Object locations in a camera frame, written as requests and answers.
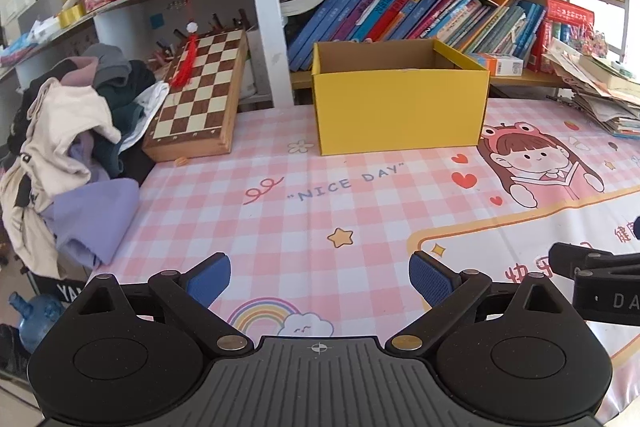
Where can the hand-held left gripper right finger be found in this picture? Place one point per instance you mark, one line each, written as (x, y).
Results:
(430, 279)

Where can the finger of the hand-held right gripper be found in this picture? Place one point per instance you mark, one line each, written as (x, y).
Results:
(637, 228)
(585, 259)

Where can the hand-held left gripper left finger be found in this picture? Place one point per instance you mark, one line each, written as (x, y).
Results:
(210, 279)

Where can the yellow cardboard box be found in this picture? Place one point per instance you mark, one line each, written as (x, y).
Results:
(400, 112)

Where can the pink checked desktop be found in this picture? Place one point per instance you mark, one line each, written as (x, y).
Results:
(300, 227)

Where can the lavender garment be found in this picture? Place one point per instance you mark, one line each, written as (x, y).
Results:
(95, 212)

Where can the stack of papers and books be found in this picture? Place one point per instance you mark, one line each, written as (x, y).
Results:
(600, 92)

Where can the black keyboard case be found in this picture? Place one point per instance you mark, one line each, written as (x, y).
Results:
(60, 289)

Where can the blue water jug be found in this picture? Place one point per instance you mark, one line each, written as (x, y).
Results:
(37, 322)

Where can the wooden chessboard box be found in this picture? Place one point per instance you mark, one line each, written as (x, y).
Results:
(200, 92)

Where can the white cloth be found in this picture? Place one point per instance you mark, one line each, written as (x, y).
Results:
(150, 99)

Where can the dark green garment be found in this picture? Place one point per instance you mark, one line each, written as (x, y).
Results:
(125, 92)

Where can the beige garment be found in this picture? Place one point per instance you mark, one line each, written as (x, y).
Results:
(55, 142)

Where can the orange and blue carton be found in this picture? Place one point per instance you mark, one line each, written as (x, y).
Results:
(500, 66)

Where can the red tassel ornament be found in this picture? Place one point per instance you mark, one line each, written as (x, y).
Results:
(184, 62)

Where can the red thick dictionary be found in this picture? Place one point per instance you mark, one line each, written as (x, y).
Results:
(570, 12)

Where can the bunch of pens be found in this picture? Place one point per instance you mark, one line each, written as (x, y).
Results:
(165, 52)

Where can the mauve garment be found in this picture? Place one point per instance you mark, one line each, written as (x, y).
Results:
(80, 74)

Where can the grey garment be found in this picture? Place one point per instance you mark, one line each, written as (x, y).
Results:
(107, 57)

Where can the black garment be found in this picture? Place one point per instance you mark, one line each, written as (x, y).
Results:
(50, 72)

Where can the row of colourful books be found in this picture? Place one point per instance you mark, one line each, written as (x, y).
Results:
(400, 12)

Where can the white shelf unit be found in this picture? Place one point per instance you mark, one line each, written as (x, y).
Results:
(265, 7)

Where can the small yellow box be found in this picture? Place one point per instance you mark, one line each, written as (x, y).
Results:
(72, 16)

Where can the white wall switch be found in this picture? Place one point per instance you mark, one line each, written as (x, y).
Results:
(15, 7)

